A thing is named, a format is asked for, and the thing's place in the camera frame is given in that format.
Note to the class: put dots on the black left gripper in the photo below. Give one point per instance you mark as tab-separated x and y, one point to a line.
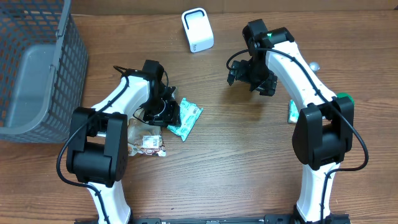
169	116

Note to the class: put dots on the green lid jar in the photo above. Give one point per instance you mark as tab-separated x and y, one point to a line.
343	95

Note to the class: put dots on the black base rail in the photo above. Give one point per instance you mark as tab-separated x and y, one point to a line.
211	221

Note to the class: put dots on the white barcode scanner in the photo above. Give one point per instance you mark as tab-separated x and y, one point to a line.
198	29

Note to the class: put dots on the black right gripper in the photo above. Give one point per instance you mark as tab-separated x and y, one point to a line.
241	74

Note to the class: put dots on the small Kleenex tissue pack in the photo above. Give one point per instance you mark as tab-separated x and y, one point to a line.
293	113

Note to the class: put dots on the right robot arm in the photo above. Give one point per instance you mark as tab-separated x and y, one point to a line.
322	133

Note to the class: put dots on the teal tissue pack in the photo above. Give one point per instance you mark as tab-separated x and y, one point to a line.
189	114

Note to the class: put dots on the clear bottle with silver cap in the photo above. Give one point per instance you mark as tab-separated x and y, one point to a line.
314	66

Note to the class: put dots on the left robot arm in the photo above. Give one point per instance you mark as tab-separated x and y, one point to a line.
97	146

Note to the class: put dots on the brown snack packet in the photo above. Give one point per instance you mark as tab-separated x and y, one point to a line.
143	138

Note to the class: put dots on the grey plastic mesh basket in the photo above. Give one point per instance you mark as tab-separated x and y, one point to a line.
43	68

